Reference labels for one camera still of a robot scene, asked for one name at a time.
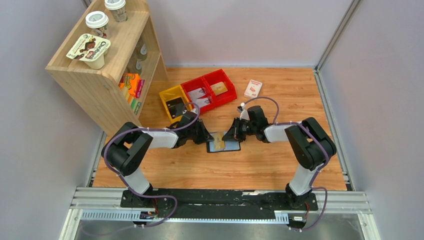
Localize gold credit card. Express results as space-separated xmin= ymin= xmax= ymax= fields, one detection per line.
xmin=211 ymin=131 xmax=225 ymax=152

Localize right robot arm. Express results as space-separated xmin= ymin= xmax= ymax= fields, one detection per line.
xmin=222 ymin=105 xmax=337 ymax=200

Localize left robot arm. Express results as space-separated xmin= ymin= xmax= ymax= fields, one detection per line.
xmin=101 ymin=111 xmax=214 ymax=197

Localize black card in bin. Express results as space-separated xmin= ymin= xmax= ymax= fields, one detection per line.
xmin=165 ymin=97 xmax=187 ymax=119

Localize white pink card box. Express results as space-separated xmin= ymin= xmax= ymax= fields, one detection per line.
xmin=243 ymin=79 xmax=263 ymax=99

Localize white cards in bin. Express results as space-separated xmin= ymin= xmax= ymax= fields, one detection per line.
xmin=187 ymin=88 xmax=212 ymax=108

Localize tan card in bin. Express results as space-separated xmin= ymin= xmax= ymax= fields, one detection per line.
xmin=210 ymin=81 xmax=228 ymax=96

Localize yellow plastic bin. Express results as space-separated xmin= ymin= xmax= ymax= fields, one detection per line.
xmin=159 ymin=84 xmax=193 ymax=123

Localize red plastic bin middle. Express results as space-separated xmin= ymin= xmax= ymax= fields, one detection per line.
xmin=181 ymin=77 xmax=216 ymax=114

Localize red plastic bin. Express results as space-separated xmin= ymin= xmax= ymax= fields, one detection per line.
xmin=181 ymin=77 xmax=216 ymax=114
xmin=202 ymin=69 xmax=238 ymax=107

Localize red plastic bin right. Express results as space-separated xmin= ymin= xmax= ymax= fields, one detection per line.
xmin=202 ymin=69 xmax=238 ymax=107

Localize orange snack box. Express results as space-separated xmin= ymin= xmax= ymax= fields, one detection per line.
xmin=118 ymin=73 xmax=145 ymax=98

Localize glass bottle on shelf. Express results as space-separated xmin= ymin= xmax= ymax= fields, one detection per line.
xmin=134 ymin=38 xmax=148 ymax=61

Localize wooden shelf unit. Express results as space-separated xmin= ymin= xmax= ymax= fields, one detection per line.
xmin=45 ymin=0 xmax=168 ymax=136

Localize Chobani yogurt cup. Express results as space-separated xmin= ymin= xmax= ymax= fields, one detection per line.
xmin=66 ymin=33 xmax=111 ymax=70

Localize white lidded cup far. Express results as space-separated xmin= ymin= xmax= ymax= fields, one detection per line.
xmin=104 ymin=0 xmax=128 ymax=23

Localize white lidded cup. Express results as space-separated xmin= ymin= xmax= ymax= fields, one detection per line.
xmin=104 ymin=0 xmax=128 ymax=23
xmin=85 ymin=11 xmax=111 ymax=39

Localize white lidded cup near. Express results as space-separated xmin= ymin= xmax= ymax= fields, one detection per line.
xmin=85 ymin=11 xmax=111 ymax=39

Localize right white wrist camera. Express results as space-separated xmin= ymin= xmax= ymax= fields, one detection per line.
xmin=237 ymin=102 xmax=250 ymax=121

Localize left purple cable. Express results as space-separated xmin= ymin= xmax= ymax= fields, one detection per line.
xmin=103 ymin=101 xmax=201 ymax=229

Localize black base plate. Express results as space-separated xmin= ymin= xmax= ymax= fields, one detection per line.
xmin=120 ymin=188 xmax=318 ymax=220

